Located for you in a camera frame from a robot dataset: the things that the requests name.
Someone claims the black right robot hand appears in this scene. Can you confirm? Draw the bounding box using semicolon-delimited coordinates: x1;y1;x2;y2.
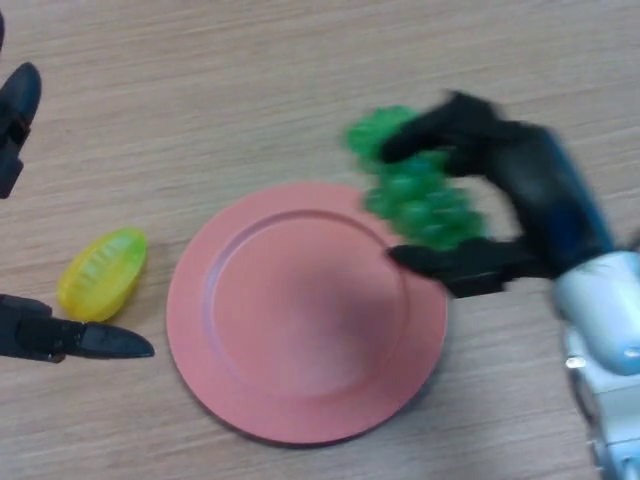
379;89;616;300

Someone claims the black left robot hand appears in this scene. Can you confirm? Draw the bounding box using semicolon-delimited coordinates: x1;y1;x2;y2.
0;9;156;364

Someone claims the green grapes bunch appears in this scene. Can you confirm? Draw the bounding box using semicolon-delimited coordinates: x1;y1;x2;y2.
342;104;489;251

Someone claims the pink round plate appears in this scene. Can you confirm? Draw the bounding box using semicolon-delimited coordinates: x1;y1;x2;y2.
166;181;449;447

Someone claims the yellow green starfruit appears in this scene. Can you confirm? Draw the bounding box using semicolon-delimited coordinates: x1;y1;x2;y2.
57;226;149;324

